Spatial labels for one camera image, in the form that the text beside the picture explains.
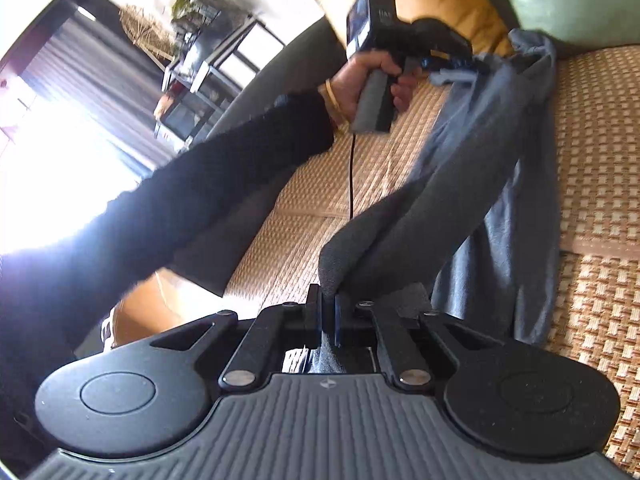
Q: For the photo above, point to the grey curtain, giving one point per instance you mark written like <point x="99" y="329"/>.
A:
<point x="100" y="75"/>

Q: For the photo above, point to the gold bangle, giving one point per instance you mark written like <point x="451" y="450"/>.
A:
<point x="332" y="102"/>

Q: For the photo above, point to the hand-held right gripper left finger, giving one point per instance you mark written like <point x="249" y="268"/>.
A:
<point x="316" y="310"/>

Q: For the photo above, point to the person's left forearm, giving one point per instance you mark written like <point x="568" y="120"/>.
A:
<point x="200" y="185"/>

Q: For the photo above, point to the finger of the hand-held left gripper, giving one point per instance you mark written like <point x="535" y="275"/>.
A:
<point x="440" y="62"/>

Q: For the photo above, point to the woven rattan seat mat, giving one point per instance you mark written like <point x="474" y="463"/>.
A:
<point x="590" y="135"/>
<point x="600" y="335"/>

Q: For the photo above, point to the person's left hand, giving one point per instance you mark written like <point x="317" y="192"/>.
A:
<point x="355" y="80"/>

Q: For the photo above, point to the tall black-framed side table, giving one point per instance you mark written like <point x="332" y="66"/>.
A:
<point x="197" y="72"/>

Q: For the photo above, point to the rockery bonsai tray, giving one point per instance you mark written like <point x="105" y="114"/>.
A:
<point x="200" y="15"/>

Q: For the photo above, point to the grey t-shirt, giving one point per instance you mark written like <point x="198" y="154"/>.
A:
<point x="450" y="185"/>

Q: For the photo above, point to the orange-brown bag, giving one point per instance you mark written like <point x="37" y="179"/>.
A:
<point x="163" y="105"/>

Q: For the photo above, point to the plastic storage drawer unit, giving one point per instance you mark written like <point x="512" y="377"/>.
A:
<point x="195" y="120"/>

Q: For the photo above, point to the white-topped side table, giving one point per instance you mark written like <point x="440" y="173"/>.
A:
<point x="255" y="45"/>

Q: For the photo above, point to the green leather cushion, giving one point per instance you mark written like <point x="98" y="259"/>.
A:
<point x="575" y="0"/>

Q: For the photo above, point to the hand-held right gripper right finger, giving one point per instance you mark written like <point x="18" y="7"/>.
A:
<point x="338" y="322"/>

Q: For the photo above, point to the dark leather sofa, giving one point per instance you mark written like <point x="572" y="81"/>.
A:
<point x="285" y="70"/>

